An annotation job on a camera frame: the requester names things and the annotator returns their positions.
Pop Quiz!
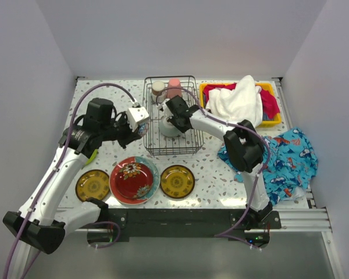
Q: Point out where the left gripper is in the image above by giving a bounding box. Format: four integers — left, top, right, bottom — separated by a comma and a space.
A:
100, 110, 142, 149

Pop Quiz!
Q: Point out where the light blue bowl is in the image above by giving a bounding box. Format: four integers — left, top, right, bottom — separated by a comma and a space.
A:
159, 117, 182, 138

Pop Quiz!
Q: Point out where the pink cup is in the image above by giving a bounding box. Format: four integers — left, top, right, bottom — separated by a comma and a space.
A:
166, 78, 182, 99

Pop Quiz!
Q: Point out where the wire dish rack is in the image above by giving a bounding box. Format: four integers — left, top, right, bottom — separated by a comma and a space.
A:
143, 76, 204, 156

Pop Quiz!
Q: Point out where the metal cup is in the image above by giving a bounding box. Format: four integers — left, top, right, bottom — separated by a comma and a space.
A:
151, 81, 166, 103

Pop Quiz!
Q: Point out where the red bowl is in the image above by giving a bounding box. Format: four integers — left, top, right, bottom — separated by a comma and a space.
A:
115, 162, 154, 199

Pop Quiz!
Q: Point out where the blue patterned bowl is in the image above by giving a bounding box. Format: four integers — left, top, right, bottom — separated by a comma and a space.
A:
138, 123, 149, 137

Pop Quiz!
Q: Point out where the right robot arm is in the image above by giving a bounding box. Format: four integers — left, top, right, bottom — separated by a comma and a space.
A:
161, 96, 272, 228

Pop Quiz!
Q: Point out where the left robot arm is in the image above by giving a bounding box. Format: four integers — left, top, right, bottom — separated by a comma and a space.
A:
3, 98, 149, 254

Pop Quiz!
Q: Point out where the left yellow patterned plate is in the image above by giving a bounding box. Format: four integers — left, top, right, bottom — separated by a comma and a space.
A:
75, 169, 110, 202

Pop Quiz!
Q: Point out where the yellow patterned plate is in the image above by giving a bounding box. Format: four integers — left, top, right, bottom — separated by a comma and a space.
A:
75, 169, 110, 202
160, 164, 195, 199

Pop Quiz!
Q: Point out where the white towel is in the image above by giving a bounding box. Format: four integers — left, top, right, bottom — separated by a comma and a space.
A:
205, 75, 263, 127

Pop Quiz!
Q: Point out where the red and blue plate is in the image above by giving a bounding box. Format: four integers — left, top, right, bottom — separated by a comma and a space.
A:
109, 156, 159, 206

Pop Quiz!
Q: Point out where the right yellow patterned plate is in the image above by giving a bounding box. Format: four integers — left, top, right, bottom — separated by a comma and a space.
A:
160, 164, 195, 199

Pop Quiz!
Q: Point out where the red cloth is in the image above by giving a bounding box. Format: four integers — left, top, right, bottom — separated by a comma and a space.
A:
202, 83, 280, 121

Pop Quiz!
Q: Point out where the yellow plastic bin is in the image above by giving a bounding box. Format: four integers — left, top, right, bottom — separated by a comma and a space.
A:
199, 82, 282, 128

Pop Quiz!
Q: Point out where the blue patterned cloth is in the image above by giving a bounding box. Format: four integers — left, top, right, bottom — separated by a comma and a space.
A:
217, 127, 319, 206

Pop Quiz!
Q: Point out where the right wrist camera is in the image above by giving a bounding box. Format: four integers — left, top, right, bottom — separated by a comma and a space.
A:
156, 99, 171, 114

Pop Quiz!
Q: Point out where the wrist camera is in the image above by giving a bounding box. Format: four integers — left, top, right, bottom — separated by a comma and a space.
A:
156, 99, 171, 114
126, 102, 150, 131

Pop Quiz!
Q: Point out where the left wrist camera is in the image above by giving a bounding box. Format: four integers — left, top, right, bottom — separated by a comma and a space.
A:
126, 102, 150, 131

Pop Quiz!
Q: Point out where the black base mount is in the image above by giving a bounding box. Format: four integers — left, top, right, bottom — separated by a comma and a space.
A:
82, 209, 282, 247

